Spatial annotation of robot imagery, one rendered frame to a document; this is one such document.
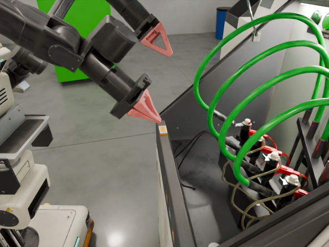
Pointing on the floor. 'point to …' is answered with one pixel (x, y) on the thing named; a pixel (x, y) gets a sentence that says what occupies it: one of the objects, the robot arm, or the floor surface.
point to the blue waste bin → (221, 13)
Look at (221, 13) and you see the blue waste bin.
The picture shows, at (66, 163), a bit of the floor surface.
